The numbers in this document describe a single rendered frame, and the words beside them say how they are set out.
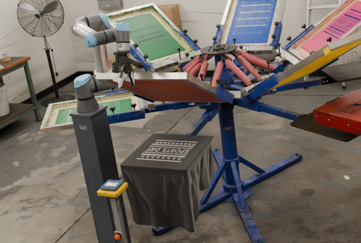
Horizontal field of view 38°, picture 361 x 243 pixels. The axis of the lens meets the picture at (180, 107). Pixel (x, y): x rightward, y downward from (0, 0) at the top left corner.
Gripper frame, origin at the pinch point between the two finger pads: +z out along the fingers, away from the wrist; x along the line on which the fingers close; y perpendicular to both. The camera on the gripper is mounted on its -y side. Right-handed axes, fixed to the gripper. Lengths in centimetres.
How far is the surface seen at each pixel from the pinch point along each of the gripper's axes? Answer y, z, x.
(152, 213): 5, 79, -37
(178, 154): -9, 43, -45
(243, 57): -20, -18, -145
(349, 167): -90, 81, -245
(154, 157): 4, 45, -39
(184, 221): -16, 83, -39
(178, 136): 2, 35, -70
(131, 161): 16, 47, -32
